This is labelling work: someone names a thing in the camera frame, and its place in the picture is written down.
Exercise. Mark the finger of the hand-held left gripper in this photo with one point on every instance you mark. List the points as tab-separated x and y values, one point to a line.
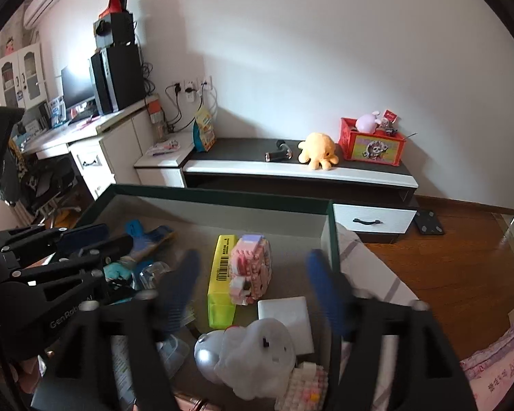
90	232
111	248

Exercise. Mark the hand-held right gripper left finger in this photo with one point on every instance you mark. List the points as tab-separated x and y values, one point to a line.
182	291

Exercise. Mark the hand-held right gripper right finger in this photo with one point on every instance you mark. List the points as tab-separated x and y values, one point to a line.
325	287

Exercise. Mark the teal round case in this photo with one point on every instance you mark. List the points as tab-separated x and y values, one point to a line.
115	272

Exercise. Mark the yellow highlighter box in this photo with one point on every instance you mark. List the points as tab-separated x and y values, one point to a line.
222	282

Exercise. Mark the white square adapter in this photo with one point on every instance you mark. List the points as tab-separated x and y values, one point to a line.
291	317

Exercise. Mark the clear plastic card box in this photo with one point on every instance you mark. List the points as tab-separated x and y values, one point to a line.
171	351

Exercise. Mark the pink lilac block toy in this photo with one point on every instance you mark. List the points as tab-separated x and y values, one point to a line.
252	265

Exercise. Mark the pink box with green rim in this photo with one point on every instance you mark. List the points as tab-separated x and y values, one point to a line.
240	216

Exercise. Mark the white plastic toy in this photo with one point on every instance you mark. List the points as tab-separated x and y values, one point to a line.
257	359

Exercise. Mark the rose gold cylinder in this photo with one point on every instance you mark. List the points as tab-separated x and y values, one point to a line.
192	403

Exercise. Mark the person's left hand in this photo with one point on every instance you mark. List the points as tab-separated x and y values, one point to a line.
28	372

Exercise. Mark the white desk with drawers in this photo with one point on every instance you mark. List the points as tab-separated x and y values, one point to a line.
111	150

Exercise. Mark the white nightstand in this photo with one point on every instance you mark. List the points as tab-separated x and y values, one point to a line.
162	165

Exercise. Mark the red booklet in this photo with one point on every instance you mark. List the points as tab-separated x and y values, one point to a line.
87	123

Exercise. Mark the pink booklet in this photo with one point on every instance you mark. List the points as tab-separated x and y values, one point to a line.
165	146

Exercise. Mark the black keyboard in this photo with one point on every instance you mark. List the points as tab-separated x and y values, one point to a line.
83	116

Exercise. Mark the black bathroom scale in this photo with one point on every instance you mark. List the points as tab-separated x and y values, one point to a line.
429	222

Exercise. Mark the blue white box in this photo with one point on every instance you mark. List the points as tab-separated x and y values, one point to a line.
56	111

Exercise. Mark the bottle with orange label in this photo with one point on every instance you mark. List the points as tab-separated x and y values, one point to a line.
155	115

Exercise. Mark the black white low cabinet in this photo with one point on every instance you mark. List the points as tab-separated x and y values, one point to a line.
240	167

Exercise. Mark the yellow octopus plush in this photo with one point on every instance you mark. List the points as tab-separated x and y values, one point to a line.
319	150

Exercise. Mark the black hand massager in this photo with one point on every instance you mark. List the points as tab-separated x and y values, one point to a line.
279	150

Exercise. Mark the black computer monitor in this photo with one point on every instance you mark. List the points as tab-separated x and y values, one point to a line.
77	87

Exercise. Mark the red printed crate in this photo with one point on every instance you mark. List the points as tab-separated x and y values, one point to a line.
375	147

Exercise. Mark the blue yellow snack bag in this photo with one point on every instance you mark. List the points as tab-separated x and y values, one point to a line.
204	130

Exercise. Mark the black computer tower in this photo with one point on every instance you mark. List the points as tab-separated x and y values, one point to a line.
120	79

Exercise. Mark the pink plush toy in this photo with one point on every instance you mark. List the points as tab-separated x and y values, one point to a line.
368	120

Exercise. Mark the white glass-door cabinet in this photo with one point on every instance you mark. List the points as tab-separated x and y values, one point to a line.
19	75

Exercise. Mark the pink printed blanket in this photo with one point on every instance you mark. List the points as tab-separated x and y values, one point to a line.
492	359

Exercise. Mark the red tag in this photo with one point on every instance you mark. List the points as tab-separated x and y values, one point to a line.
390	116

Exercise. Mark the black speaker box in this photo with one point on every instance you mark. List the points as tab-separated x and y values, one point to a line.
115	30

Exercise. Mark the small pink doll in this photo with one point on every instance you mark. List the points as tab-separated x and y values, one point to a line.
10	44

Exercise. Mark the white wall sockets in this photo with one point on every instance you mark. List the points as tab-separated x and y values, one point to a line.
192	84

